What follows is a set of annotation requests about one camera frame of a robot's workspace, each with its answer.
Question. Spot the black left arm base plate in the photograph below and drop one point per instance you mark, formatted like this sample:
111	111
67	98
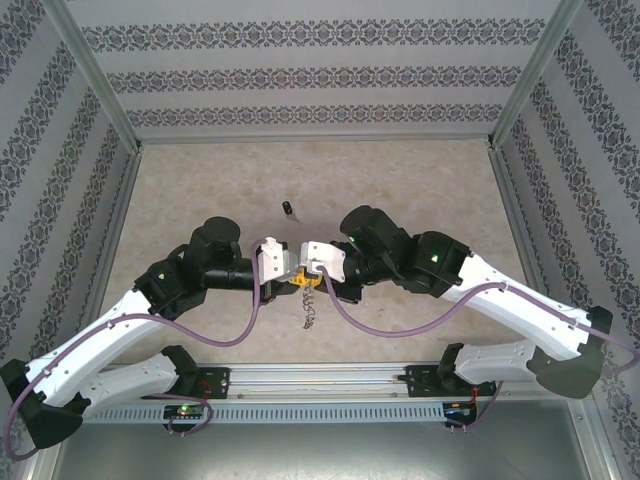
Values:
220	382

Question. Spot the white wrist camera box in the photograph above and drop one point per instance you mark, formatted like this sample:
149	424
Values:
272	262
325	257

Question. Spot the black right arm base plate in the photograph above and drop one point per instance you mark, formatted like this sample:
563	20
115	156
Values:
422	382

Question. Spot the metal disc keyring with hooks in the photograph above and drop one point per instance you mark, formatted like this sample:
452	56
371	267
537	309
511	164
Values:
309	310

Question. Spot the right circuit board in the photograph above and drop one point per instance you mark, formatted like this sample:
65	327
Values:
460	409

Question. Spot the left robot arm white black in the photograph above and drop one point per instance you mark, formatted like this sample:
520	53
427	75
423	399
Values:
100	340

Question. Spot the aluminium frame post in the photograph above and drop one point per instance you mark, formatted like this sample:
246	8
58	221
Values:
532	75
95	75

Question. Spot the aluminium table back rail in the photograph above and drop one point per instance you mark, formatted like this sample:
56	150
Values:
315	140

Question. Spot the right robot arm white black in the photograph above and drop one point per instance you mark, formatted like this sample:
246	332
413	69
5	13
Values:
525	310

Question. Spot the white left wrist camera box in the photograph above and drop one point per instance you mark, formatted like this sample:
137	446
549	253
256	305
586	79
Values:
272	262

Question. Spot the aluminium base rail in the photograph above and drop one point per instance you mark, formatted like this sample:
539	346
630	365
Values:
320	382

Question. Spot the left circuit board green light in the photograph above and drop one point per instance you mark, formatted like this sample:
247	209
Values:
182	411

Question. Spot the aluminium table side rail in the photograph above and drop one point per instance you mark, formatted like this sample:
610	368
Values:
118	215
517	225

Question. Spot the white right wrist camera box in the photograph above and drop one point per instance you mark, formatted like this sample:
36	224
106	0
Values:
325	257

